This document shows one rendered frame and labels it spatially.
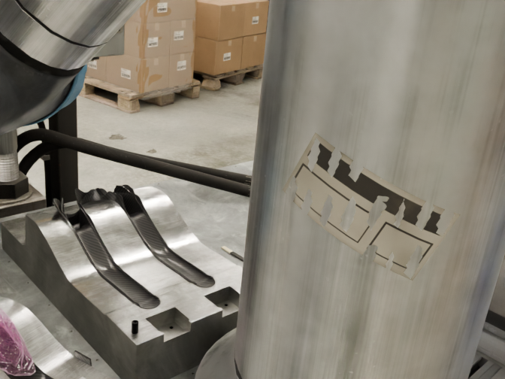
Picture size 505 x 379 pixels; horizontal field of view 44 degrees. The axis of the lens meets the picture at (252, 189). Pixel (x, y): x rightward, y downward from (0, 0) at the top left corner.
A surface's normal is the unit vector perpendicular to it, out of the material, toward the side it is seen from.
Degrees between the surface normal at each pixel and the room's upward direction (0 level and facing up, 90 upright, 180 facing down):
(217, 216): 0
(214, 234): 0
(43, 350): 26
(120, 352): 90
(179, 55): 81
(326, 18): 90
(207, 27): 91
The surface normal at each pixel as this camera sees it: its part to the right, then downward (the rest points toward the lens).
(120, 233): 0.40, -0.63
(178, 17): 0.79, 0.20
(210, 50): -0.55, 0.29
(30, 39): -0.07, 0.62
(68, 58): 0.43, 0.85
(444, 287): 0.26, 0.41
